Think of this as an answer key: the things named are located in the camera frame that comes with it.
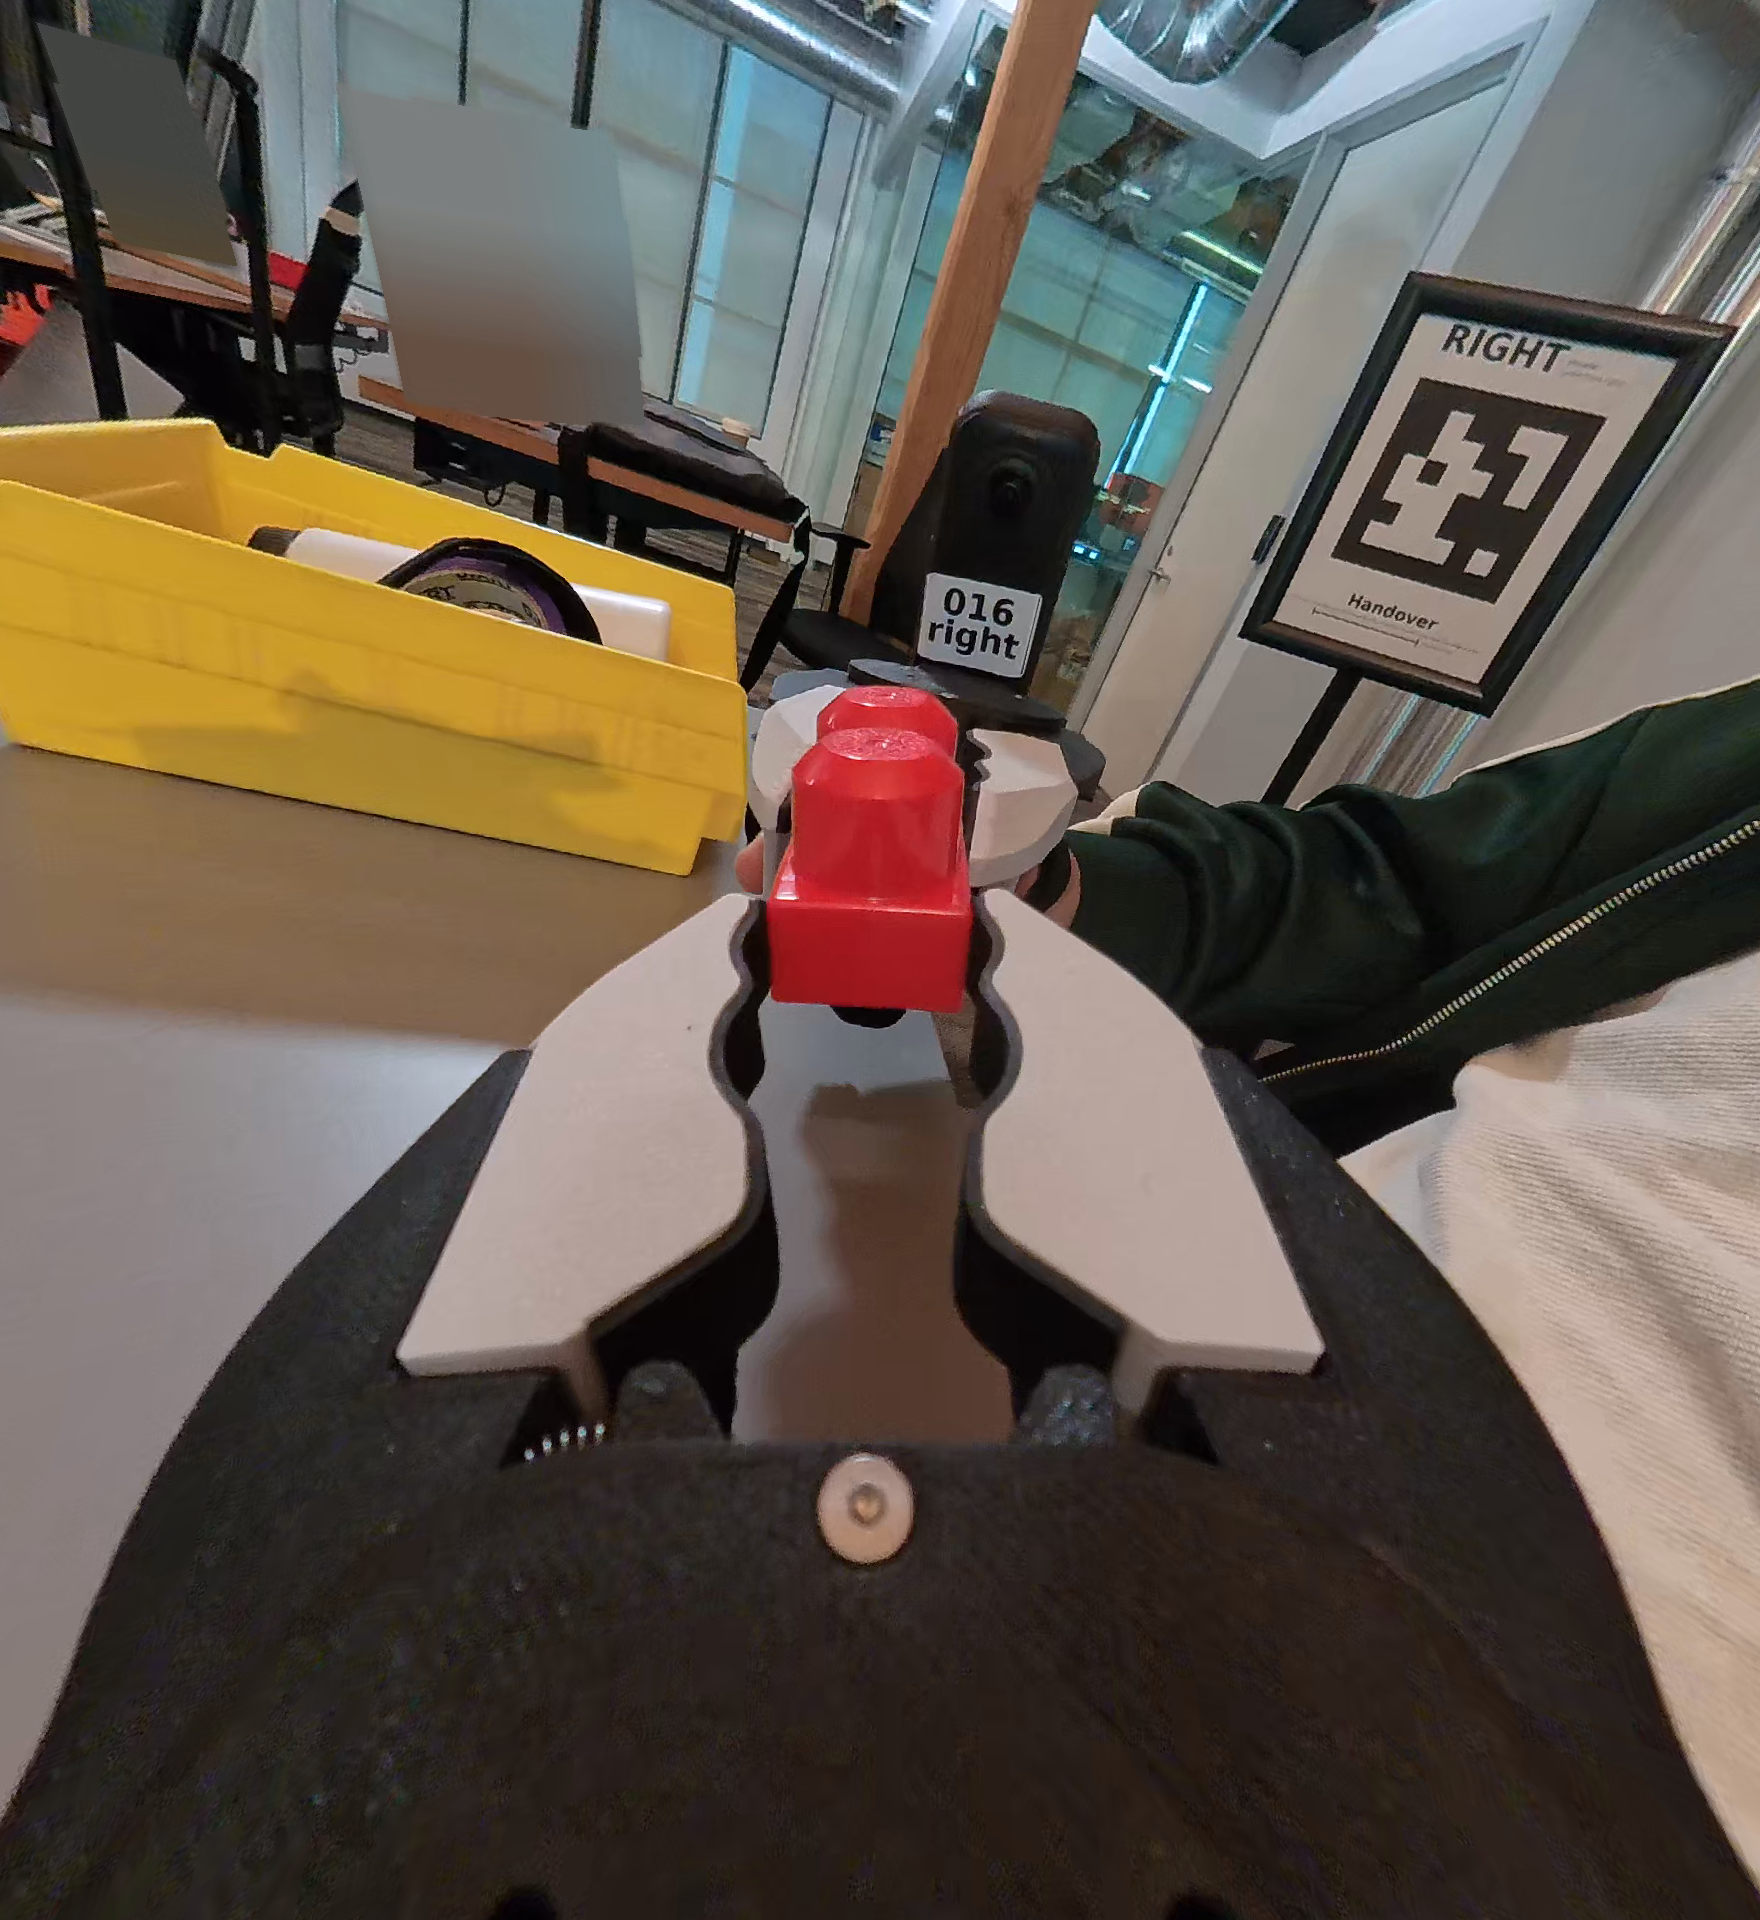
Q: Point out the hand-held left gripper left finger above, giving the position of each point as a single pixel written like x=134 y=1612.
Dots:
x=607 y=1153

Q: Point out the white leaning board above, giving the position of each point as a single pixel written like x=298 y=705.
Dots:
x=62 y=376

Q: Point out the yellow storage bin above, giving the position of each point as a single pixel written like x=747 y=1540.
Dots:
x=292 y=720

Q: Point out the black office chair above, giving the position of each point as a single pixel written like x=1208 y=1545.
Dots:
x=320 y=300
x=820 y=638

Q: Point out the black floor stand pole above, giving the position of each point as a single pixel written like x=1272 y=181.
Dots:
x=90 y=271
x=260 y=271

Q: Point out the purple tape roll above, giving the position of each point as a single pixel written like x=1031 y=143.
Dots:
x=496 y=593

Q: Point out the silver ventilation ducts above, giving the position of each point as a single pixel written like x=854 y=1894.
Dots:
x=1195 y=39

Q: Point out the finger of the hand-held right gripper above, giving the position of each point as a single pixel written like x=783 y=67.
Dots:
x=1021 y=794
x=779 y=751

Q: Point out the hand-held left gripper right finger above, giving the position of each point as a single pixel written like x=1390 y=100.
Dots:
x=1137 y=1174

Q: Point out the person's right hand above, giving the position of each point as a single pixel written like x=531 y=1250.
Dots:
x=757 y=867

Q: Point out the red toy block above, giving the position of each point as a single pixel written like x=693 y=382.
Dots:
x=865 y=927

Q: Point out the black bag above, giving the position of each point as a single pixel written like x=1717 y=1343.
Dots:
x=673 y=457

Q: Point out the black framed marker sign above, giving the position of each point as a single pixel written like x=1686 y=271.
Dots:
x=1477 y=483

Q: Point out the person's right forearm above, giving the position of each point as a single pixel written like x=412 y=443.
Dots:
x=1422 y=883

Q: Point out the wooden post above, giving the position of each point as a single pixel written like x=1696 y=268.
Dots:
x=997 y=224

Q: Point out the grey desk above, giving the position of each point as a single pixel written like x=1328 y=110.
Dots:
x=219 y=1080

